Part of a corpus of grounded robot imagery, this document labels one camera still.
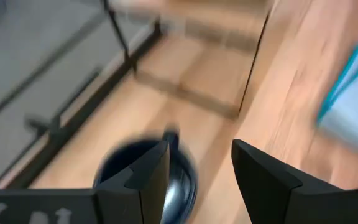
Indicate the white teal-edged mat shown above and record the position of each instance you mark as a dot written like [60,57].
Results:
[353,105]

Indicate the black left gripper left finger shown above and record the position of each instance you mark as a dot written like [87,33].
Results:
[141,186]

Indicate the wooden shelf with black frame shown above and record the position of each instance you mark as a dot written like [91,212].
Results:
[197,77]

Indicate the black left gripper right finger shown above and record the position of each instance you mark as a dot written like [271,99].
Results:
[269,193]

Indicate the black table edge clamp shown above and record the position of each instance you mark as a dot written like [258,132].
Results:
[47,126]

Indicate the dark blue enamel mug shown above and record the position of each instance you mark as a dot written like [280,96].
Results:
[180,193]

